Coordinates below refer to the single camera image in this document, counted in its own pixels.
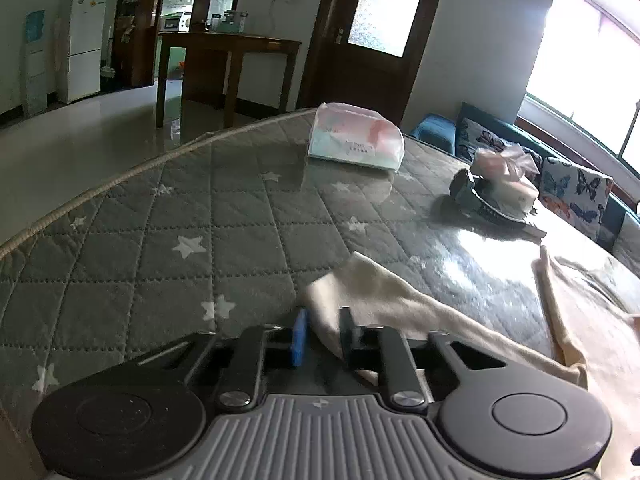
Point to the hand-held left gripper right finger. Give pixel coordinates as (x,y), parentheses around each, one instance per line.
(346,332)

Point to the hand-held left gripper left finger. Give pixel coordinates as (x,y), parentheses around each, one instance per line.
(299,336)

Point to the cream cloth towel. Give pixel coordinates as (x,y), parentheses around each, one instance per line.
(385,292)

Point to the pink white tissue pack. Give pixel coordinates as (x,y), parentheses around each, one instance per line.
(352,136)

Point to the blue sofa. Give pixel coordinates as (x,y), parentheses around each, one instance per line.
(432,130)

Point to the butterfly print cushion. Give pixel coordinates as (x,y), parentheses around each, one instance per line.
(477,135)
(575,195)

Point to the dark wooden door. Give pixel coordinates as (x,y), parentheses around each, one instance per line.
(345,60)

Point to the grey cushion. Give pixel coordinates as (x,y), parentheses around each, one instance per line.
(627,242)

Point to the wooden side table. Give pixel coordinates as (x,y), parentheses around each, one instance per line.
(235,42)

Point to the green container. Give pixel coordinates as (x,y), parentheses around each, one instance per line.
(231,21)

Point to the white microwave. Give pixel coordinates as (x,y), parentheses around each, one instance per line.
(171,21)

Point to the dark wooden shelf cabinet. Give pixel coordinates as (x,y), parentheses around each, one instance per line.
(137,20)

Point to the window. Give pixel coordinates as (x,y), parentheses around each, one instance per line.
(585,60)

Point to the white refrigerator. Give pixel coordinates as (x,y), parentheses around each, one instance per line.
(82,45)

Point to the water dispenser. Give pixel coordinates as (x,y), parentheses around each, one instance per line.
(35,60)

